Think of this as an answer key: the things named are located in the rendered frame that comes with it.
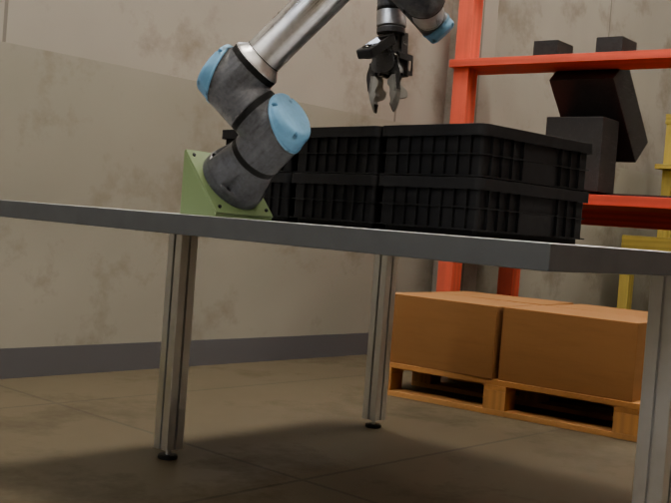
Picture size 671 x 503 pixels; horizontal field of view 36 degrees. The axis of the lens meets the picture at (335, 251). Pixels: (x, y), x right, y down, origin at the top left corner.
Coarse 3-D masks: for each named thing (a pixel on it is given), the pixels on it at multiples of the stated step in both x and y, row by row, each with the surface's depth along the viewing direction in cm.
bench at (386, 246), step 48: (192, 240) 287; (240, 240) 185; (288, 240) 177; (336, 240) 170; (384, 240) 163; (432, 240) 156; (480, 240) 151; (192, 288) 289; (384, 288) 354; (384, 336) 356; (384, 384) 358
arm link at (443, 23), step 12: (396, 0) 206; (408, 0) 205; (420, 0) 205; (432, 0) 207; (444, 0) 212; (408, 12) 211; (420, 12) 209; (432, 12) 211; (444, 12) 244; (420, 24) 232; (432, 24) 232; (444, 24) 242; (432, 36) 243
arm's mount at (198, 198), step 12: (192, 156) 221; (204, 156) 224; (192, 168) 219; (192, 180) 219; (204, 180) 218; (192, 192) 219; (204, 192) 217; (192, 204) 219; (204, 204) 217; (216, 204) 216; (228, 204) 219; (264, 204) 228; (216, 216) 215; (228, 216) 217; (240, 216) 220; (252, 216) 222; (264, 216) 225
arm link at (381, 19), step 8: (384, 8) 253; (392, 8) 252; (376, 16) 255; (384, 16) 253; (392, 16) 252; (400, 16) 253; (376, 24) 255; (384, 24) 253; (392, 24) 253; (400, 24) 253
